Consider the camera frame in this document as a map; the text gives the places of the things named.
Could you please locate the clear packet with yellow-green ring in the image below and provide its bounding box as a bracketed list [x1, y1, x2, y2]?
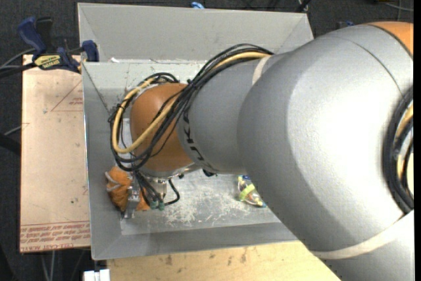
[236, 174, 268, 208]

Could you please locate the orange soft toy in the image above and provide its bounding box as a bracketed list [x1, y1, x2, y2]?
[105, 166, 151, 212]

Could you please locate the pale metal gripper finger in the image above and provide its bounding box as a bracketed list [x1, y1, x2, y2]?
[123, 186, 141, 220]

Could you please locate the brown cardboard board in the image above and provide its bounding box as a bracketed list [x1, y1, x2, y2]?
[19, 54, 91, 254]

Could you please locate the grey metal bin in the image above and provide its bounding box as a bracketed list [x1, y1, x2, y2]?
[77, 2, 315, 261]

